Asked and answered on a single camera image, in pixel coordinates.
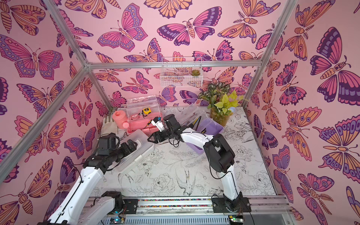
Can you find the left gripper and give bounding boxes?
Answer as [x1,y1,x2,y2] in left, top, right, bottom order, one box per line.
[110,139,137,163]

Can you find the white clear toolbox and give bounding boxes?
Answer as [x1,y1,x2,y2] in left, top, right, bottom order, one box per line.
[114,130,154,174]

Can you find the purple toolbox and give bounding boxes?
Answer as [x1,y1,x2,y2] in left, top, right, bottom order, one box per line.
[177,104,224,155]

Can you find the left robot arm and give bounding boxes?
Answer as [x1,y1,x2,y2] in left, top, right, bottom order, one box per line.
[42,133,140,225]

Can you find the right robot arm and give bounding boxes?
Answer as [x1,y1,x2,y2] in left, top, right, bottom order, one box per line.
[148,114,251,213]

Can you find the yellow tape measure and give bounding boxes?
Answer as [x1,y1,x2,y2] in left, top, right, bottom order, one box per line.
[142,107,152,117]

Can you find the pink watering can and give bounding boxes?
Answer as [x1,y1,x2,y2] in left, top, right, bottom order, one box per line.
[112,110,129,129]

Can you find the pink tape measure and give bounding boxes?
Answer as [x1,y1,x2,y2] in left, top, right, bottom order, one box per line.
[131,114,140,120]

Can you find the pink toolbox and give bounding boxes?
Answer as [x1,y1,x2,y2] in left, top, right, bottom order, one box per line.
[126,95,162,136]

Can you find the potted leafy plant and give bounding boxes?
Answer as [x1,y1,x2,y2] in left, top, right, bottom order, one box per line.
[199,82,244,127]

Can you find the small succulent plant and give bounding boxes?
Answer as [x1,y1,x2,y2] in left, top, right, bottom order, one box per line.
[191,69,201,77]

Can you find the white wire basket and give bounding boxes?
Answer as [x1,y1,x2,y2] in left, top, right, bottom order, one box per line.
[159,56,203,88]

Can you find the metal base rail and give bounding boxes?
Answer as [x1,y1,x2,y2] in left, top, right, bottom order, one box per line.
[56,196,296,225]

